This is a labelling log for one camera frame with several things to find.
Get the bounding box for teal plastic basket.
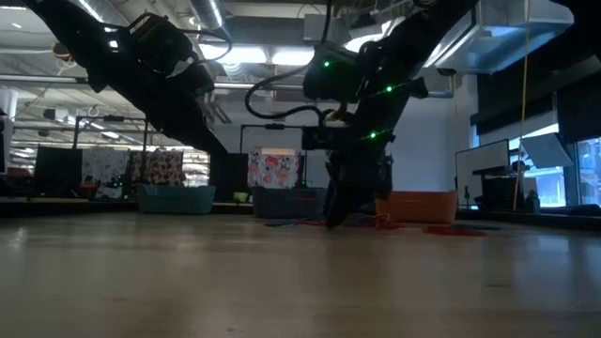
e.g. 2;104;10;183
138;184;217;216

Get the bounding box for black aluminium table frame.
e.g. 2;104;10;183
0;195;601;231

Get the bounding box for blue-grey plastic basket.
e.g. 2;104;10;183
251;186;328;220

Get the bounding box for floral patterned box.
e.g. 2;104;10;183
247;147;301;189
129;149;185;187

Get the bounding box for orange plastic basket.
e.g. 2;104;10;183
375;190;460;225

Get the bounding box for black stand frame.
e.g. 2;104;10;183
239;123;310;190

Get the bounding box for silver ceiling duct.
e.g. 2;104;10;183
190;0;232;44

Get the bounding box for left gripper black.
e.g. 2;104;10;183
86;49;230;154

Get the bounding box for whiteboard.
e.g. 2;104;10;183
454;139;512;207

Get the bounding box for yellow hanging cable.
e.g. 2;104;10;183
511;0;532;211

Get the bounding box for white softbox shade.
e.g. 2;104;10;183
518;132;575;170

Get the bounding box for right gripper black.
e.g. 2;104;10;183
300;124;396;230

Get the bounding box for ceiling light panel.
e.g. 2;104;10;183
199;44;316;67

